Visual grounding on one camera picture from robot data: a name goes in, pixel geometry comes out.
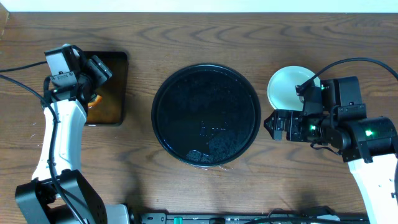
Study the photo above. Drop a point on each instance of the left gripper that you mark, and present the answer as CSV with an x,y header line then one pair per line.
x,y
97,73

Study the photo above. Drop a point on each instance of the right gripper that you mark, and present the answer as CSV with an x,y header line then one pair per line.
x,y
296,117

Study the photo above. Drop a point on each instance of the light blue plate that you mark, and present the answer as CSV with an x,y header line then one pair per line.
x,y
282,95

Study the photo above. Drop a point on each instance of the orange green sponge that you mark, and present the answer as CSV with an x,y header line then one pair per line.
x,y
95,101

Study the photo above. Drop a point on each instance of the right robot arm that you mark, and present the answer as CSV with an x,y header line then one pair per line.
x,y
369,147

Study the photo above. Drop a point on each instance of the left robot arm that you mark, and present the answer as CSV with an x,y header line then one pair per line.
x,y
58,191

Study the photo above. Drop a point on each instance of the black rectangular water tray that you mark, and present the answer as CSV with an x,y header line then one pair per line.
x,y
109,110

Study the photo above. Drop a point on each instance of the round black tray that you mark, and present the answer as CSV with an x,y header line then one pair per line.
x,y
206,115

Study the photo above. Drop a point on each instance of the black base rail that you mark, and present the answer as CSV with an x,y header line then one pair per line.
x,y
163,218

